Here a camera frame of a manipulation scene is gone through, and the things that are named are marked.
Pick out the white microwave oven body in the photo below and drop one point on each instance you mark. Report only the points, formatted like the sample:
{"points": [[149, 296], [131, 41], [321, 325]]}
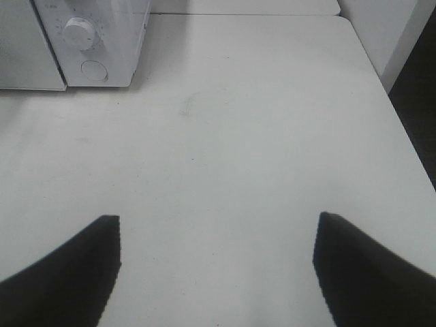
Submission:
{"points": [[120, 27]]}

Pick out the white microwave door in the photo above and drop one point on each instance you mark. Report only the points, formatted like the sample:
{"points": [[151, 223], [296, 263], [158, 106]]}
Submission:
{"points": [[27, 59]]}

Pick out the lower white timer knob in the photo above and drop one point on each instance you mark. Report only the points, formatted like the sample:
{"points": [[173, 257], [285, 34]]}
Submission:
{"points": [[79, 33]]}

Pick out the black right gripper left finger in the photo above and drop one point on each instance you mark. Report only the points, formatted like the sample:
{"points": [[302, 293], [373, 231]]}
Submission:
{"points": [[71, 285]]}

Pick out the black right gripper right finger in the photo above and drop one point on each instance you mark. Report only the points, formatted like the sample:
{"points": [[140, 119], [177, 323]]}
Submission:
{"points": [[366, 284]]}

